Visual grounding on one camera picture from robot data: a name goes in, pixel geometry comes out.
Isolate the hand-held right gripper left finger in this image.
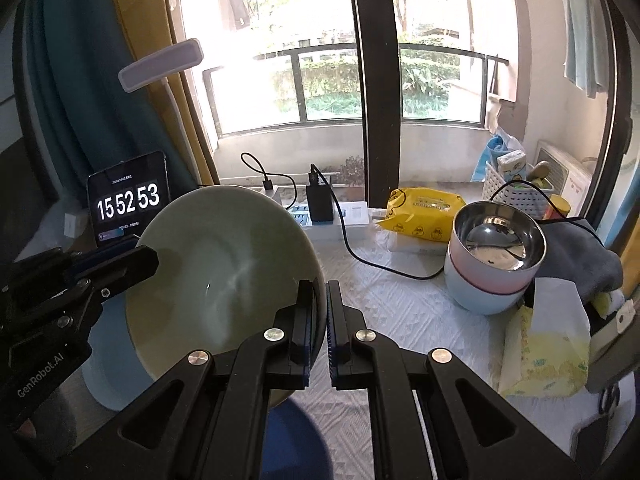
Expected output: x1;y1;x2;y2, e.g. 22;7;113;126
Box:
75;278;325;480

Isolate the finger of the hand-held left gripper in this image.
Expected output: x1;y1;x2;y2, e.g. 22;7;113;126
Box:
70;244;160;307
62;237;139;281

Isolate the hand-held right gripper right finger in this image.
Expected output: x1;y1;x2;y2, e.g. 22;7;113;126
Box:
325;280;586;480

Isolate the pale green bowl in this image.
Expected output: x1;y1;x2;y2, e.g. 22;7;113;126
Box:
122;185;325;408

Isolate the light blue plate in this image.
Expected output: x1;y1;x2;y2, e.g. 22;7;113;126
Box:
80;300;157;413

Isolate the dark blue bowl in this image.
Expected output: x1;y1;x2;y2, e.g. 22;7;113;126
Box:
260;399;334;480

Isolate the tablet with clock display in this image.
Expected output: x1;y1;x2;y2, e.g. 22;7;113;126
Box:
86;150;173;249

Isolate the white power strip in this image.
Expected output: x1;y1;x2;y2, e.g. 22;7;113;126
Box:
287;200;374;242

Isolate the black charger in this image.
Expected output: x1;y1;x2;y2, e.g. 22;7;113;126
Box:
306;185;335;224

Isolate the yellow wipes pack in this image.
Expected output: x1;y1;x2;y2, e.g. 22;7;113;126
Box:
375;187;467;245

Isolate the potted plant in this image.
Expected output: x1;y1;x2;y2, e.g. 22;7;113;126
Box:
339;155;367;202

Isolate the steel bowl with pastel shell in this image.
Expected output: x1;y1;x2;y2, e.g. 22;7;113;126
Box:
444;201;547;315

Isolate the teal curtain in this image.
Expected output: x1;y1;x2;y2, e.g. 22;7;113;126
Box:
22;0;197;211

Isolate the white desk lamp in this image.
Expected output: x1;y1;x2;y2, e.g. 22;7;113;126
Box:
118;38;205;94

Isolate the yellow and white tissue pack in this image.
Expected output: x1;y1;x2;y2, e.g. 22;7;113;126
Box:
497;276;592;399

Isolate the white plastic basket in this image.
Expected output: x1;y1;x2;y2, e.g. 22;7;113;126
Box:
482;160;556;222

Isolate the blue bag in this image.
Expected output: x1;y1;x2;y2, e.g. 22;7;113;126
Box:
470;127;527;183

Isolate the balcony railing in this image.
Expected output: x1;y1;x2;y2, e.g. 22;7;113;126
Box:
202;42;509;139

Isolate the grey cloth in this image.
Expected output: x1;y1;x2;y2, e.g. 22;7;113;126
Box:
535;217;624;297

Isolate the yellow curtain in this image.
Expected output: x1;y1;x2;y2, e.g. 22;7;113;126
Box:
110;0;222;187

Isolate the light blue hanging towel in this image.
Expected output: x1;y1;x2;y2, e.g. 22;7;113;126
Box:
562;0;609;99

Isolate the black charging cable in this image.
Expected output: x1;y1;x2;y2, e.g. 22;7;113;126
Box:
487;178;609;249
307;162;448;281
240;152;299;211

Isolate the dark door frame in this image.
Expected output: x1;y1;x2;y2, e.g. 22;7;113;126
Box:
345;0;402;209
590;0;640;257

